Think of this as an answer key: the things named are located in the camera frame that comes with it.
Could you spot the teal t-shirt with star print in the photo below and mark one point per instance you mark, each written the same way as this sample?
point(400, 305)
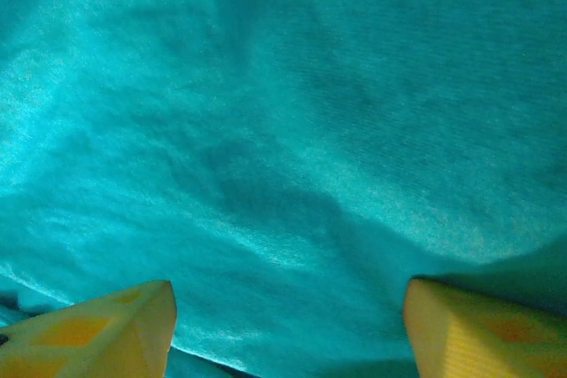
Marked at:
point(283, 130)

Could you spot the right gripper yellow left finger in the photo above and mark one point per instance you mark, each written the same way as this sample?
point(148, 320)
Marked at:
point(102, 338)

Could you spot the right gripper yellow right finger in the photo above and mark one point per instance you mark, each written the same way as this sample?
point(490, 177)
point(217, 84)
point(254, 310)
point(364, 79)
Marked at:
point(478, 338)

